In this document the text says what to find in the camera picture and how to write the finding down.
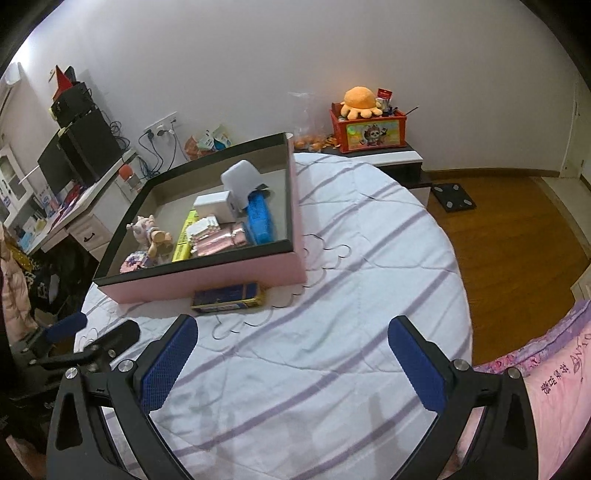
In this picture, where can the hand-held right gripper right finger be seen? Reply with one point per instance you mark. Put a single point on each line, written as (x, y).
(418, 369)

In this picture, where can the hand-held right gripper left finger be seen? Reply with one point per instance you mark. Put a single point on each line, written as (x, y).
(168, 364)

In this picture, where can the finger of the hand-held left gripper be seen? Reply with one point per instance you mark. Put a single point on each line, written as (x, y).
(67, 325)
(115, 337)

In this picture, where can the pink box with black rim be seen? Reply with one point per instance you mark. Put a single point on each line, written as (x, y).
(207, 281)

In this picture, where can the yellow highlighter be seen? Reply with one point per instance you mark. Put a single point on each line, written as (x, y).
(183, 240)

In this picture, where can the rose gold metal can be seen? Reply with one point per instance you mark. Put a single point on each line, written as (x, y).
(221, 243)

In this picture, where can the white and pink block toy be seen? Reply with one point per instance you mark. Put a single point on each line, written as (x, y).
(203, 228)

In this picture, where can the white charger plug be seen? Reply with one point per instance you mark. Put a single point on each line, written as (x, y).
(212, 205)

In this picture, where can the blue highlighter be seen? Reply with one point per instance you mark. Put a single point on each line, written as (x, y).
(261, 221)

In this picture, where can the white lamp socket adapter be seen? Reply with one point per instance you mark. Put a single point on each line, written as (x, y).
(240, 180)

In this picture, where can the black office chair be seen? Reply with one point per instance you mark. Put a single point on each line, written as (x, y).
(60, 286)

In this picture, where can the pink puffer jacket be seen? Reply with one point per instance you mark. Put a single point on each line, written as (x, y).
(16, 290)

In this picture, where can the dark blue tin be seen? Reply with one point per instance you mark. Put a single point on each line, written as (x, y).
(226, 297)

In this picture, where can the white desk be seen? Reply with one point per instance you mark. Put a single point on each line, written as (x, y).
(87, 230)

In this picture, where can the pink printed blanket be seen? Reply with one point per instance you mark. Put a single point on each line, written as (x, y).
(563, 392)

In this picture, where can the white glass door cabinet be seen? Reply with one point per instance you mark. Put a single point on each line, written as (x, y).
(11, 184)

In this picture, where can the black computer monitor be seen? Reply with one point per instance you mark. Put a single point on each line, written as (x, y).
(55, 168)

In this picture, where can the water bottle with orange cap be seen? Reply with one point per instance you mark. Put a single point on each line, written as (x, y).
(129, 177)

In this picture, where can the black floor scale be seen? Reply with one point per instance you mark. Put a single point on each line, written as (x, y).
(452, 196)

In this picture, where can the low bedside cabinet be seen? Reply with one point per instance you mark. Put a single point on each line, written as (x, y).
(397, 161)

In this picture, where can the snack bags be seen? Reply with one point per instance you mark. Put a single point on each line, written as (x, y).
(207, 141)

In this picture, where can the small black box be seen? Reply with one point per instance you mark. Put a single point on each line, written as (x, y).
(74, 104)

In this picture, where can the red storage crate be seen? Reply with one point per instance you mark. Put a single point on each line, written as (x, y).
(369, 134)

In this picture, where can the white air conditioner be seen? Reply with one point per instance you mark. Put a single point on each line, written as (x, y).
(9, 87)

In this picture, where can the orange octopus plush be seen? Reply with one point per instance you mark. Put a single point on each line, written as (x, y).
(360, 101)

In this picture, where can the red packet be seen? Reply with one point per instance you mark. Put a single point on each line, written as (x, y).
(384, 97)

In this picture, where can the cream door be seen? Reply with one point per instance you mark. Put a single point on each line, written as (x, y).
(577, 134)

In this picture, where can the white wall socket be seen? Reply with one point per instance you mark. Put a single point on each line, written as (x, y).
(161, 123)

